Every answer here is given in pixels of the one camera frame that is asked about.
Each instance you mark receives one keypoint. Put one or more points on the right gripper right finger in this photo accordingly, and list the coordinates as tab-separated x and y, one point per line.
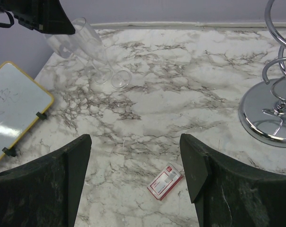
229	193

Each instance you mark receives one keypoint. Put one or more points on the chrome wine glass rack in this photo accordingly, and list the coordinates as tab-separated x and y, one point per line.
262	110

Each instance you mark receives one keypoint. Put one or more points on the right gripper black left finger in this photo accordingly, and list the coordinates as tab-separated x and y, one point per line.
46	192

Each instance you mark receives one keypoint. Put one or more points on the yellow framed whiteboard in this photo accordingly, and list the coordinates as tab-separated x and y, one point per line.
22	103

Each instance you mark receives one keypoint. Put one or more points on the small red white box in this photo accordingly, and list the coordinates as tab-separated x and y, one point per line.
164	182

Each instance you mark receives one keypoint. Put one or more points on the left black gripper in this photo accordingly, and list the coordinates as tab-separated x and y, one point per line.
45	16

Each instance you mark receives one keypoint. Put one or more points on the clear wine glass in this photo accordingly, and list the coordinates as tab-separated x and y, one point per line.
91	44
65	47

